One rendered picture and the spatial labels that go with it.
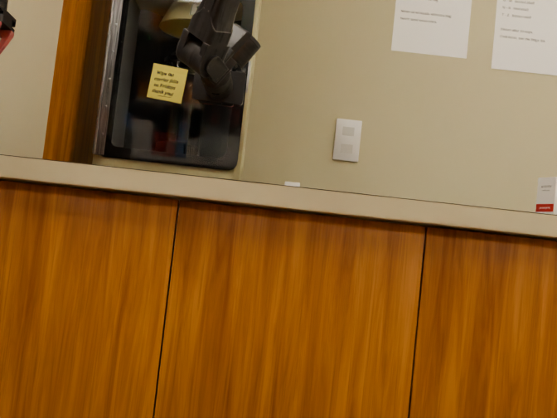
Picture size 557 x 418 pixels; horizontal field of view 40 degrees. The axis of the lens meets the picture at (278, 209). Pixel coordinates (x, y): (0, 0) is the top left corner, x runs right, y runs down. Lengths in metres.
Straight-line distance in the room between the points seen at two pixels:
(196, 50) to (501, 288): 0.69
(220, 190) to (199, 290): 0.18
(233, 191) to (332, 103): 0.83
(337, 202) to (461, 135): 0.87
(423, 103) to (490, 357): 0.93
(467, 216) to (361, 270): 0.21
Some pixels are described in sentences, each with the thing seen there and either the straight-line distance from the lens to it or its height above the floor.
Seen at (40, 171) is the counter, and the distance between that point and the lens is 1.43.
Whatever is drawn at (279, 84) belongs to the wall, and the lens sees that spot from 2.15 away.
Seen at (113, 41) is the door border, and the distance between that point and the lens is 1.76.
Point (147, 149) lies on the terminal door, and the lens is 1.69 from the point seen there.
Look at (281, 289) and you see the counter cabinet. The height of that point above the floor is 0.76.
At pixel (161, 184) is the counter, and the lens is 1.38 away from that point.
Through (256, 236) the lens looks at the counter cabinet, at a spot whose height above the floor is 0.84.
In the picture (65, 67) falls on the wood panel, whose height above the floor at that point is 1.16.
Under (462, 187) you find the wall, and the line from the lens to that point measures 2.17.
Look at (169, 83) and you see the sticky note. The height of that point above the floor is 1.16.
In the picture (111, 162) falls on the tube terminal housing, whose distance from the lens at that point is 1.71.
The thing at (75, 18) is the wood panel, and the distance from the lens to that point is 1.71.
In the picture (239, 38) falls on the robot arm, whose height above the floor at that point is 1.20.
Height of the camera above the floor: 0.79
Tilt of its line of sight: 4 degrees up
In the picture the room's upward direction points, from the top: 6 degrees clockwise
